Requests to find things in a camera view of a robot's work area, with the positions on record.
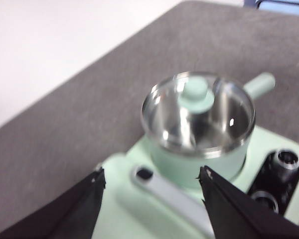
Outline mint green breakfast machine base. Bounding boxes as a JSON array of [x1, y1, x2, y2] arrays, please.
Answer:
[[91, 124, 299, 239]]

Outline mint green griddle cover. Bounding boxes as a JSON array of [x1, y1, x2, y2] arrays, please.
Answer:
[[91, 153, 215, 239]]

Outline mint green handled steamer pot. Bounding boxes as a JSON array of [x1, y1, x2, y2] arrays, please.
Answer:
[[141, 72, 276, 191]]

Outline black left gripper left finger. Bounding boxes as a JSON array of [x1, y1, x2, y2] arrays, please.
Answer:
[[0, 166, 107, 239]]

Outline silver control knob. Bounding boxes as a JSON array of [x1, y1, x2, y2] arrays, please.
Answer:
[[250, 190, 280, 214], [276, 149, 299, 170]]

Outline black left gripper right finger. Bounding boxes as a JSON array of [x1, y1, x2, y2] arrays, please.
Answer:
[[196, 165, 299, 239]]

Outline glass lid with green knob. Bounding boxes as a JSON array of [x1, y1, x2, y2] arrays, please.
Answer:
[[141, 71, 256, 156]]

